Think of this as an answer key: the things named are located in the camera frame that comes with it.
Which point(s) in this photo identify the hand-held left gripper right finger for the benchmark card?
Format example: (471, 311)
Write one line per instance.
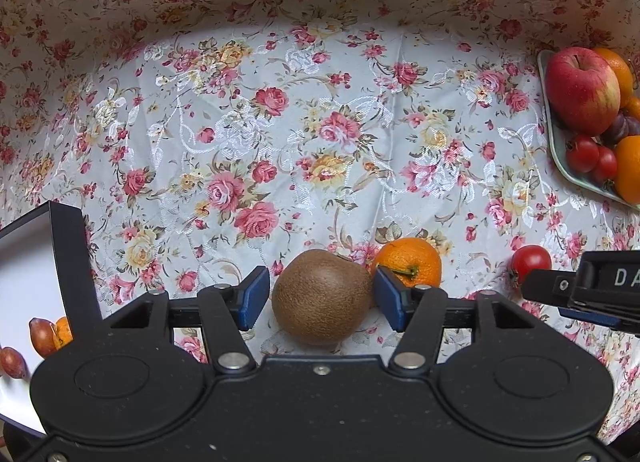
(387, 297)

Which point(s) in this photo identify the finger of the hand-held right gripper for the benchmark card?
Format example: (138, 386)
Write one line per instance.
(547, 284)
(590, 316)

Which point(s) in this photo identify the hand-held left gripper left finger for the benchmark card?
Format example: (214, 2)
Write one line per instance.
(255, 294)

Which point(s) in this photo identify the red cherry tomato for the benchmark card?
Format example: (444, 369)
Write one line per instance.
(581, 153)
(606, 165)
(530, 257)

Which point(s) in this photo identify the brown kiwi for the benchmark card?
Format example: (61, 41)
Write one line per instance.
(322, 297)

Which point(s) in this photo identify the reddish brown oval fruit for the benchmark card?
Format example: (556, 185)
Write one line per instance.
(12, 363)
(42, 337)

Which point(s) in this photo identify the black box with white inside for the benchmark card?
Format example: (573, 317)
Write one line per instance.
(25, 282)

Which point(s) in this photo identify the mandarin with green stem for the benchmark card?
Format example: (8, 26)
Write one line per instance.
(415, 254)

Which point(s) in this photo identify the orange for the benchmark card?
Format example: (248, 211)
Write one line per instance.
(620, 72)
(629, 170)

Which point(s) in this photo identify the pale green plate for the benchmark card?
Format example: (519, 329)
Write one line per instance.
(555, 142)

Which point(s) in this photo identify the dark purple plum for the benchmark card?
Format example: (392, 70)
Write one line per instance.
(622, 128)

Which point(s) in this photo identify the small mandarin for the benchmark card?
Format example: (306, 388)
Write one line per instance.
(64, 332)
(634, 107)

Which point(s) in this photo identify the red apple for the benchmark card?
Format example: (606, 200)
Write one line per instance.
(582, 90)

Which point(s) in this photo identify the floral tablecloth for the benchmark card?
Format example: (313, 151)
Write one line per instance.
(320, 92)

